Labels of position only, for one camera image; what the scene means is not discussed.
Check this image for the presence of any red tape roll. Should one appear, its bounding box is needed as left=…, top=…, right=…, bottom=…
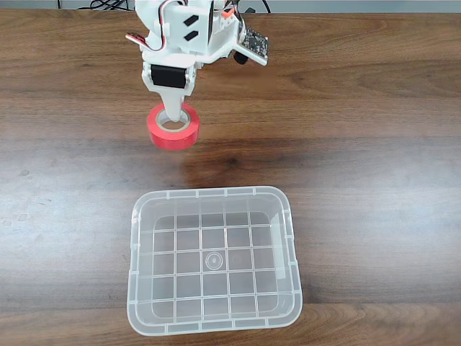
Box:
left=146, top=103, right=201, bottom=151

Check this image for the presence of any clear plastic storage box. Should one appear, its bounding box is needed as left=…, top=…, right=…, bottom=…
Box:
left=125, top=185, right=304, bottom=337

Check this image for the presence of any black tangled cable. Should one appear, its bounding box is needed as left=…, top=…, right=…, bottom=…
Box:
left=89, top=0, right=133, bottom=11

